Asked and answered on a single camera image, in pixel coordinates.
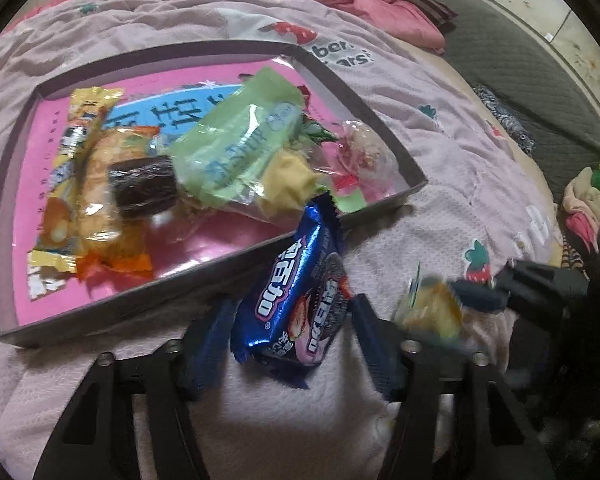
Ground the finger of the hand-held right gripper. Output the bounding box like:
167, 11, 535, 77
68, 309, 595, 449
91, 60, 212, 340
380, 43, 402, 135
450, 260, 519, 314

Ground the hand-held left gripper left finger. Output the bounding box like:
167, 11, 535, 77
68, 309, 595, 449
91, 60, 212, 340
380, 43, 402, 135
31, 297, 239, 480

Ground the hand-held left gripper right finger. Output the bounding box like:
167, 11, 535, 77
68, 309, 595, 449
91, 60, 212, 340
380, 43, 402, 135
349, 292, 547, 480

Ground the clear jelly packet green label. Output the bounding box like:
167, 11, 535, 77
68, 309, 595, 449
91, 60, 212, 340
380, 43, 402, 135
394, 274, 467, 347

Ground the blue cookie packet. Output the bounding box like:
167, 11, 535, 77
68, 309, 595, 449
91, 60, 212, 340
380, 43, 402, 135
229, 191, 352, 389

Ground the red candy packet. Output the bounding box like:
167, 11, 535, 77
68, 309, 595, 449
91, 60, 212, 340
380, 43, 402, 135
325, 170, 372, 212

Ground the orange cracker packet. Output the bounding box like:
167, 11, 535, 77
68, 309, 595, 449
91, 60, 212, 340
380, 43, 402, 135
76, 126, 162, 282

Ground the dark chocolate snack packet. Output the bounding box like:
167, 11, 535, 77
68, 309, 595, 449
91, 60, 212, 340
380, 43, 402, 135
106, 155, 182, 219

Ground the clear round candy wrapper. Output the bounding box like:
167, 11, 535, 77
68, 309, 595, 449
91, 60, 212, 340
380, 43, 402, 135
336, 119, 397, 184

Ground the light green snack packet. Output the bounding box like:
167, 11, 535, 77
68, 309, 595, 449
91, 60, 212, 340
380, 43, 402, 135
171, 66, 322, 224

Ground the small green candy packet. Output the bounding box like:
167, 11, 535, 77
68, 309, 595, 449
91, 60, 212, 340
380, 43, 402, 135
299, 114, 339, 149

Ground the yellow cartoon cake packet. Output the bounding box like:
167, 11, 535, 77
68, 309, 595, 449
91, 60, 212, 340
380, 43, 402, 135
26, 86, 124, 274

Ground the dark purple shallow box tray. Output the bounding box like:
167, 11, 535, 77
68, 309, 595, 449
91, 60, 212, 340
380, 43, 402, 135
0, 37, 429, 349

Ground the colourful clothes pile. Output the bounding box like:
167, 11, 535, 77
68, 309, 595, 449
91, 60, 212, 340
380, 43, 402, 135
561, 159, 600, 257

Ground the blue patterned cloth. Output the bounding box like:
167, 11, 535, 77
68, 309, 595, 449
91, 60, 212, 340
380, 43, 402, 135
474, 84, 539, 157

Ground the grey quilted mat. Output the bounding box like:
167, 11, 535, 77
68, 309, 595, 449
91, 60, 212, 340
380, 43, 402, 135
374, 0, 600, 197

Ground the pink book with blue label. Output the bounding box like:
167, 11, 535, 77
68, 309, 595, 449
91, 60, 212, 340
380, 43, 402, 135
16, 59, 402, 332

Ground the dark striped pillow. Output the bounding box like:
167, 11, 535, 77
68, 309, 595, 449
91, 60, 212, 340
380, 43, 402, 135
404, 0, 459, 27

